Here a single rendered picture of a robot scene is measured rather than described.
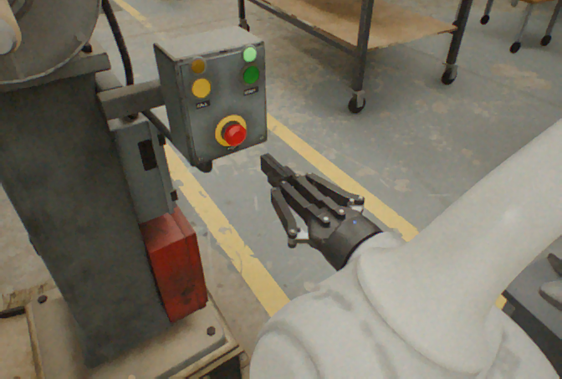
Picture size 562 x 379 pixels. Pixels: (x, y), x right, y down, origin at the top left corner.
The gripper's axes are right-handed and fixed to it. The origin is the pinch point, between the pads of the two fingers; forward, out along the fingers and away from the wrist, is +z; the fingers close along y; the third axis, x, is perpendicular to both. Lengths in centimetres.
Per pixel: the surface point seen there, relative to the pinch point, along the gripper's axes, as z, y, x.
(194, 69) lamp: 13.6, -5.6, 13.4
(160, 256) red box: 29, -16, -38
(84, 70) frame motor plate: 23.2, -19.4, 13.0
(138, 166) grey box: 34.5, -14.0, -14.3
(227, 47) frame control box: 15.1, 0.8, 14.9
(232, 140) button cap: 11.5, -1.5, 0.1
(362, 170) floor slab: 82, 107, -98
